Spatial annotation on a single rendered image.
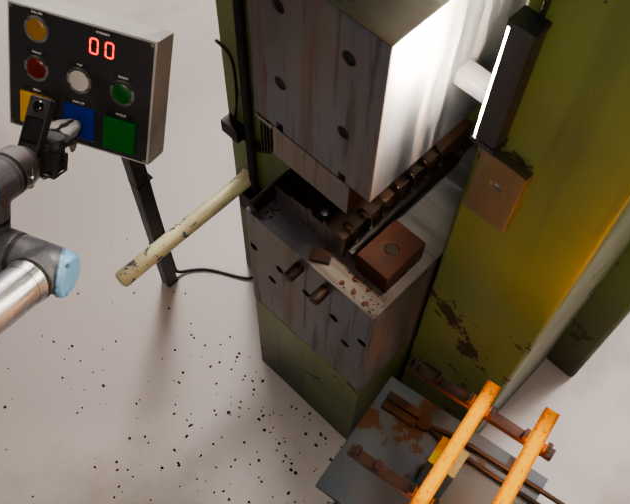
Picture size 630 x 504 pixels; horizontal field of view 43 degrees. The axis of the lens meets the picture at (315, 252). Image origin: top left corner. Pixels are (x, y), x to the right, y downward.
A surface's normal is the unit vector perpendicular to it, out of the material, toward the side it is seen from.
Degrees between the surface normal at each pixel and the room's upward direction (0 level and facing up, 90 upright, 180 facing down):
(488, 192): 90
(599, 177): 90
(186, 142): 0
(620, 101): 90
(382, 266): 0
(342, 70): 90
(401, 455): 0
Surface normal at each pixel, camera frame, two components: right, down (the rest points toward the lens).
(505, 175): -0.69, 0.62
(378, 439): 0.02, -0.48
